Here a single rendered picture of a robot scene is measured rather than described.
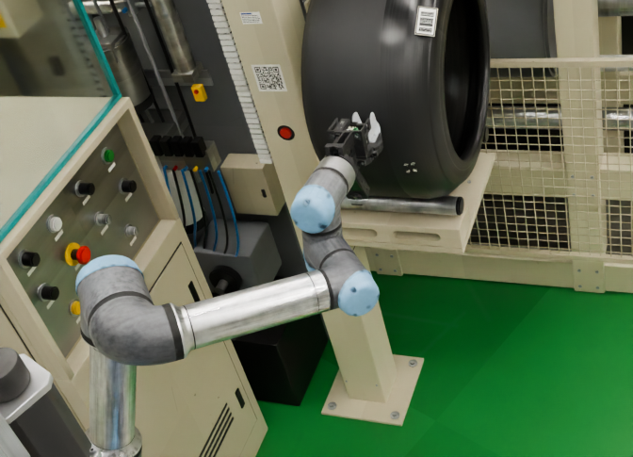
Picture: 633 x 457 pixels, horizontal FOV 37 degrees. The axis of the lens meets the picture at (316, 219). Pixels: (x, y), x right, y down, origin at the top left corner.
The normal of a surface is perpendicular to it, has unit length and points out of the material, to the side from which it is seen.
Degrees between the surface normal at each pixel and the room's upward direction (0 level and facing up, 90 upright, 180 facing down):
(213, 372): 90
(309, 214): 84
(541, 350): 0
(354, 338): 90
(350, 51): 48
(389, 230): 90
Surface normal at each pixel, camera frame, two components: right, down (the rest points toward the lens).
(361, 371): -0.33, 0.66
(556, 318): -0.22, -0.75
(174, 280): 0.92, 0.06
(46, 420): 0.72, 0.30
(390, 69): -0.40, 0.11
